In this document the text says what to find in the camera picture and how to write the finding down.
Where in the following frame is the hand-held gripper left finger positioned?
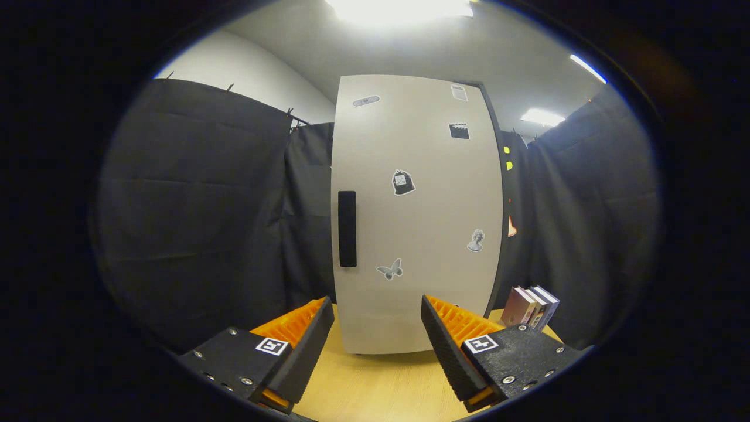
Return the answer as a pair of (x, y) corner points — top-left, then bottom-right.
(179, 296), (335, 414)

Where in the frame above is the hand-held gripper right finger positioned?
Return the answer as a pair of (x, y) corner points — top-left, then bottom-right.
(420, 295), (595, 413)

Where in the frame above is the black door handle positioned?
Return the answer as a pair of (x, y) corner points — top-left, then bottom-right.
(338, 190), (357, 268)

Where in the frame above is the beige cabinet door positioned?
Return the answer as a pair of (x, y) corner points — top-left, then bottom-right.
(331, 74), (504, 355)

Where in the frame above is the pale cover book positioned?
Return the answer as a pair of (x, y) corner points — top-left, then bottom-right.
(523, 287), (548, 329)

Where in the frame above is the black backdrop cloth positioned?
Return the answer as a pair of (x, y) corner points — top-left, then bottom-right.
(91, 78), (662, 352)

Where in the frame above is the dark grey cabinet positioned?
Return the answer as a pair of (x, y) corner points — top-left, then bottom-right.
(466, 81), (510, 317)

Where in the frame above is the small ceiling light panel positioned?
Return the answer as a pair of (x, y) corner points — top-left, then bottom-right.
(520, 108), (566, 127)

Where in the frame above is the large ceiling light panel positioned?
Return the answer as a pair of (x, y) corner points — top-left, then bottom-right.
(325, 0), (474, 27)

